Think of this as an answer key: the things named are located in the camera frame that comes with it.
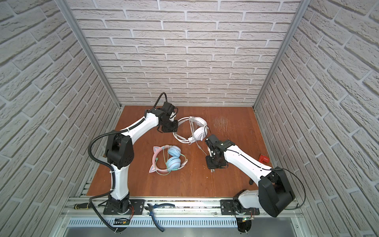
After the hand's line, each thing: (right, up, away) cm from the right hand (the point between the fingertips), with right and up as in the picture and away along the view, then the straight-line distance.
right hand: (211, 165), depth 82 cm
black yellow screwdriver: (-67, -18, -9) cm, 70 cm away
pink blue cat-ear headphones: (-22, +2, +1) cm, 22 cm away
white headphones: (-6, +20, +1) cm, 21 cm away
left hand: (-20, +21, +11) cm, 31 cm away
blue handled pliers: (-33, -19, -8) cm, 39 cm away
